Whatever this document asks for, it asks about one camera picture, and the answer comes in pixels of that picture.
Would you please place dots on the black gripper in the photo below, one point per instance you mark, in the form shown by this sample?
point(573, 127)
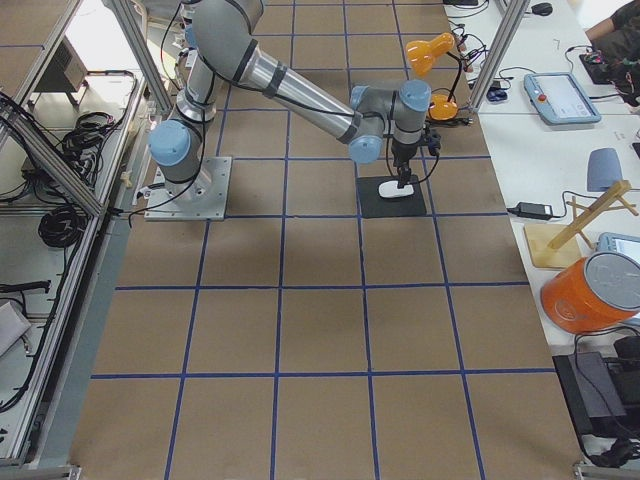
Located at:
point(401, 156)

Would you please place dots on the white computer mouse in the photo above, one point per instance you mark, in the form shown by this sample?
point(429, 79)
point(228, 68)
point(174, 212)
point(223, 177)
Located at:
point(390, 190)

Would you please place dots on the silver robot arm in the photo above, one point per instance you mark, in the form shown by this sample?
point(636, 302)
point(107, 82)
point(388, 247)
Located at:
point(222, 33)

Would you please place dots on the black mousepad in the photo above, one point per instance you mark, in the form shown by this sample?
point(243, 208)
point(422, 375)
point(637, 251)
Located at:
point(373, 205)

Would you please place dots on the grey mouse pad rest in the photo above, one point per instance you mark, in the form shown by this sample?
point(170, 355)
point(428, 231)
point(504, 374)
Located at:
point(603, 170)

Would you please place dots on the orange desk lamp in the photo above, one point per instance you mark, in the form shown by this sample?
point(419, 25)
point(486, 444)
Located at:
point(422, 56)

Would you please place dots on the black power adapter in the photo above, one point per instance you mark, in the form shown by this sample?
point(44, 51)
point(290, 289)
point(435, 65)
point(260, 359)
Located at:
point(530, 210)

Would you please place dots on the wooden stand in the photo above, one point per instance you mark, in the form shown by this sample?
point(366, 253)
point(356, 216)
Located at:
point(556, 246)

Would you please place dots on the blue teach pendant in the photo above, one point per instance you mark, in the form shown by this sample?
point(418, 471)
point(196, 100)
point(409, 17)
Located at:
point(627, 245)
point(559, 99)

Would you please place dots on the orange bucket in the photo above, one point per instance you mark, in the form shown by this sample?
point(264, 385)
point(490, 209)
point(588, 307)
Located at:
point(593, 293)

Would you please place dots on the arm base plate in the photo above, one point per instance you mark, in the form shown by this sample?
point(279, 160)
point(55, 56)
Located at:
point(206, 199)

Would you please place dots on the aluminium frame post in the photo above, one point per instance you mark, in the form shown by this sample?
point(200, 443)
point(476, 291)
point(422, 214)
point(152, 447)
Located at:
point(500, 44)

